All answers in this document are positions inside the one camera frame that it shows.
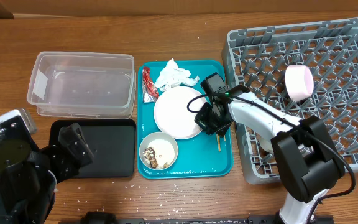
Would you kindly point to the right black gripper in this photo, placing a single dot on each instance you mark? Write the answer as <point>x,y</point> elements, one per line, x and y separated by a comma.
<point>205,119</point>

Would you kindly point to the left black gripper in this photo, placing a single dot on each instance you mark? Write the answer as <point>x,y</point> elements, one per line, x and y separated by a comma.
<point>70,164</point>

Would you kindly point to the large white plate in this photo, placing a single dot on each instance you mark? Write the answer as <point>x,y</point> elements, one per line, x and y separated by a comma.
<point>172,116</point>

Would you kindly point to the white cup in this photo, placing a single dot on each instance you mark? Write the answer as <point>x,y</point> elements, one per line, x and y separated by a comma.
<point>266,145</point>

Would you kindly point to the red foil wrapper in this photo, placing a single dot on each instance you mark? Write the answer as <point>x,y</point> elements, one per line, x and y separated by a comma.
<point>149,91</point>

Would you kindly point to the small pink bowl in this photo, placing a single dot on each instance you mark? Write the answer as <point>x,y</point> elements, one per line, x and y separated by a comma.
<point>299,82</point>

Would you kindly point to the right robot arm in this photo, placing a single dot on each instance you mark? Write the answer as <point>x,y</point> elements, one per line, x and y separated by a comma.
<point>308,164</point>

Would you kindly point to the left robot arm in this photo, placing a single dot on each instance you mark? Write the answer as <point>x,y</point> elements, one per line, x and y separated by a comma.
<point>29,175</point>

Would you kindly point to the grey dishwasher rack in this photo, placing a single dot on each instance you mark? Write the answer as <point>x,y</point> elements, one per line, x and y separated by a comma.
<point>257,58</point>

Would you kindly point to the black plastic tray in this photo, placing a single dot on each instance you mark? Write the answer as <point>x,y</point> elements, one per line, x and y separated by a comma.
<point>112,142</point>

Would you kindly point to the teal serving tray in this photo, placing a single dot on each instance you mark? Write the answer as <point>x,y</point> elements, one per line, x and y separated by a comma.
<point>197,156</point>

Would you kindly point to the clear plastic bin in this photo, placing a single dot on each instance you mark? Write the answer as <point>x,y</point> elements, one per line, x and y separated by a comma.
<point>83,85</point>

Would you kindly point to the crumpled white napkin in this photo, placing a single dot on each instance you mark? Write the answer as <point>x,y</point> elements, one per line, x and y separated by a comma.
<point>172,76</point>

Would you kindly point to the grey bowl with rice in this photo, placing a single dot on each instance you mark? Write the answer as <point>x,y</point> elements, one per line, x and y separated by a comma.
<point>158,151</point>

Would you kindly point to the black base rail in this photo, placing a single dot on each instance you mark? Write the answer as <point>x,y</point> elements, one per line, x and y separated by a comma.
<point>109,218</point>

